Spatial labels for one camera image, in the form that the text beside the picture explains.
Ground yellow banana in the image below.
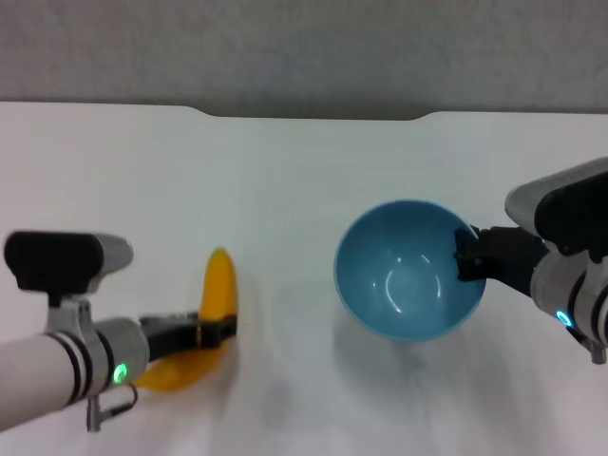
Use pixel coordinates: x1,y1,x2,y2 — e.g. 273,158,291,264
134,246,239,393

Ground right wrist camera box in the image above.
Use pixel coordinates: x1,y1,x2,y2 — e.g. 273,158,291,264
503,159,608,262

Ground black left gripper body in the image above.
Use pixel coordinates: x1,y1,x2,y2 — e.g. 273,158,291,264
140,311,200,367

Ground arm cable plug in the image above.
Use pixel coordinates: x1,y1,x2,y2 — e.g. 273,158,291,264
567,327,608,366
86,383,139,433

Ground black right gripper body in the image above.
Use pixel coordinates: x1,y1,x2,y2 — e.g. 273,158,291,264
480,226,547,294

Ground right arm cable plug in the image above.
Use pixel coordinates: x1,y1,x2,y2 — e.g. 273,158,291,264
567,327,608,366

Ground blue bowl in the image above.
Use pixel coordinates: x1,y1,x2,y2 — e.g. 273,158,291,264
333,199,488,344

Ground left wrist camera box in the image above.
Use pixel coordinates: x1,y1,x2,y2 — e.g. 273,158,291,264
3,231,134,333

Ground left arm cable plug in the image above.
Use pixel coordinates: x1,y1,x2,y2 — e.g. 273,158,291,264
86,383,139,433

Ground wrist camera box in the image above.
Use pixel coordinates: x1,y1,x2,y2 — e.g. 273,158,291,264
3,231,134,333
503,159,608,262

